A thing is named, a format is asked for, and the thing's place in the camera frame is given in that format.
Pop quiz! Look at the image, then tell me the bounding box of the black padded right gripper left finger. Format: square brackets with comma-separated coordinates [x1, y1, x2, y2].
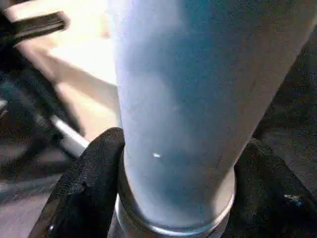
[29, 127, 127, 238]

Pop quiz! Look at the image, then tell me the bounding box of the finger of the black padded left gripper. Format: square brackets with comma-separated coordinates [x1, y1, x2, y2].
[5, 67, 84, 152]

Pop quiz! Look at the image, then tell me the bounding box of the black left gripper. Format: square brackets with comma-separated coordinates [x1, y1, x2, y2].
[0, 10, 71, 67]

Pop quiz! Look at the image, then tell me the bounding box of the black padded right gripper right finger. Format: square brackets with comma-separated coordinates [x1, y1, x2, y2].
[225, 138, 317, 238]

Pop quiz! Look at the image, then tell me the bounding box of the white plastic table top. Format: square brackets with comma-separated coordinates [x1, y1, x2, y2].
[4, 0, 123, 158]

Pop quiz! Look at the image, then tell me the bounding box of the white plastic table leg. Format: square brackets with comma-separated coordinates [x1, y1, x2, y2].
[106, 0, 317, 238]

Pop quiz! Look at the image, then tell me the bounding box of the black work mat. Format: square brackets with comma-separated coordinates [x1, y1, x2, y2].
[0, 45, 317, 238]

